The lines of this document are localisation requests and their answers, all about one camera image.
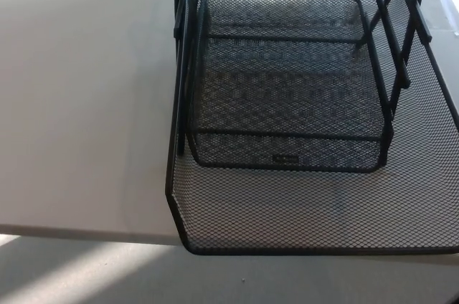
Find black mesh sliding drawer tray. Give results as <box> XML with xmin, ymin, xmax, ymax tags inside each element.
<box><xmin>164</xmin><ymin>0</ymin><xmax>459</xmax><ymax>257</ymax></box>

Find black mesh base tray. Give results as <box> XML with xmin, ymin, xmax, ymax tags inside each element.
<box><xmin>191</xmin><ymin>0</ymin><xmax>396</xmax><ymax>171</ymax></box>

